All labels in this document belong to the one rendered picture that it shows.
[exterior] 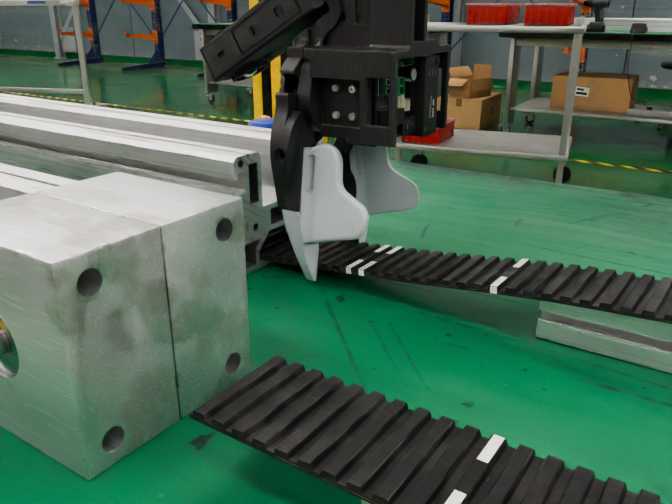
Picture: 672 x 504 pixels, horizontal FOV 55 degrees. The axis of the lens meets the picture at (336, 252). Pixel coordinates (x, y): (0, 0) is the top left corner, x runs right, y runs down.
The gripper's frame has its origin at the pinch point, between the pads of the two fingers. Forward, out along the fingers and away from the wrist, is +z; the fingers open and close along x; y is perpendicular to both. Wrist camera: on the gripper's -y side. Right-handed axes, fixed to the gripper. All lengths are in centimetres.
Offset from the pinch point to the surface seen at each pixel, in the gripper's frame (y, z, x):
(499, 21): -96, -5, 290
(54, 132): -24.0, -6.6, -4.3
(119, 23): -950, 18, 741
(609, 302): 19.5, -2.0, -2.9
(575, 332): 17.8, 0.9, -1.6
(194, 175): -9.2, -4.8, -3.3
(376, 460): 15.6, -1.9, -19.6
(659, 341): 21.9, 0.5, -1.0
